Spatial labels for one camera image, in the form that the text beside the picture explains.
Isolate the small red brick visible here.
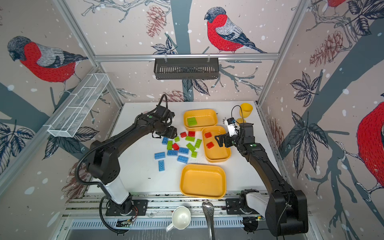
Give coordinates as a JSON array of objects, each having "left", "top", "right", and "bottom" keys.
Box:
[{"left": 205, "top": 132, "right": 212, "bottom": 139}]

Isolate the green upturned long brick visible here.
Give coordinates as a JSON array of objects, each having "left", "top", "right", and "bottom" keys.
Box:
[{"left": 167, "top": 140, "right": 174, "bottom": 151}]

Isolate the blue brick horizontal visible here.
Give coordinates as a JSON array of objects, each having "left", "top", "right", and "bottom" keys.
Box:
[{"left": 154, "top": 152, "right": 166, "bottom": 160}]

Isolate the blue brick bottom vertical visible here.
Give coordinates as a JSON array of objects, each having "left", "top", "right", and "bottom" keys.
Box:
[{"left": 158, "top": 160, "right": 165, "bottom": 172}]

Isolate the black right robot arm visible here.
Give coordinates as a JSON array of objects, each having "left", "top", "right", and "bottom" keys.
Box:
[{"left": 215, "top": 118, "right": 309, "bottom": 237}]

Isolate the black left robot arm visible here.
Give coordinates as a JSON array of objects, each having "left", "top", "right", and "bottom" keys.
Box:
[{"left": 75, "top": 94, "right": 177, "bottom": 215}]

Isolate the yellow tray middle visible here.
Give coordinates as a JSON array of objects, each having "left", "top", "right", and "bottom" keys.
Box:
[{"left": 202, "top": 126, "right": 232, "bottom": 163}]

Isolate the yellow tray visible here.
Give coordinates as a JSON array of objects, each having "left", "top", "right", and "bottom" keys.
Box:
[
  {"left": 180, "top": 164, "right": 227, "bottom": 199},
  {"left": 184, "top": 109, "right": 218, "bottom": 132},
  {"left": 202, "top": 126, "right": 232, "bottom": 163}
]

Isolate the red tall brick centre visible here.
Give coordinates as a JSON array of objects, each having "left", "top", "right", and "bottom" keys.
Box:
[{"left": 172, "top": 143, "right": 180, "bottom": 151}]

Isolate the small green brick bottom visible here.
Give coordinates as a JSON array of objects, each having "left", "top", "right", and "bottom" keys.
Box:
[{"left": 191, "top": 151, "right": 198, "bottom": 158}]

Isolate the green brick top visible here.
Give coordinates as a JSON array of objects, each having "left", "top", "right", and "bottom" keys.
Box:
[{"left": 186, "top": 136, "right": 196, "bottom": 142}]

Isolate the green brick diagonal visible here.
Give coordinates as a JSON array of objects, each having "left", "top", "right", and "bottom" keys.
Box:
[{"left": 187, "top": 143, "right": 196, "bottom": 152}]

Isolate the yellow plastic goblet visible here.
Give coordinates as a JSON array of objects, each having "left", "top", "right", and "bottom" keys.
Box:
[{"left": 236, "top": 103, "right": 253, "bottom": 124}]

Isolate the yellow tray far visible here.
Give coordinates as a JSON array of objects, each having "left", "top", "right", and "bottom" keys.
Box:
[{"left": 184, "top": 109, "right": 218, "bottom": 132}]

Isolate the yellow tray near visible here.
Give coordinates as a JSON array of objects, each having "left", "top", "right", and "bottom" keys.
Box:
[{"left": 180, "top": 164, "right": 227, "bottom": 199}]

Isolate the white measuring cup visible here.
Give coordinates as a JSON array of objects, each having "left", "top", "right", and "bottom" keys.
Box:
[{"left": 166, "top": 206, "right": 191, "bottom": 232}]

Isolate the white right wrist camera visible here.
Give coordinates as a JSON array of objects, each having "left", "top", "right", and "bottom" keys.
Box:
[{"left": 224, "top": 118, "right": 238, "bottom": 137}]

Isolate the black wire wall basket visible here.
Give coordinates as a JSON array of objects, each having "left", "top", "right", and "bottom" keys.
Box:
[{"left": 154, "top": 58, "right": 220, "bottom": 80}]

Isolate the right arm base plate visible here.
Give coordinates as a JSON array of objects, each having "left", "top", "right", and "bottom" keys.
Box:
[{"left": 223, "top": 198, "right": 261, "bottom": 215}]

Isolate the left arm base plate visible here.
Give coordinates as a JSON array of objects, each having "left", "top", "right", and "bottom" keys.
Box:
[{"left": 106, "top": 200, "right": 149, "bottom": 217}]

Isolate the white mesh wall shelf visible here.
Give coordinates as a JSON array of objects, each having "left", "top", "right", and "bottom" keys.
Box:
[{"left": 48, "top": 73, "right": 110, "bottom": 138}]

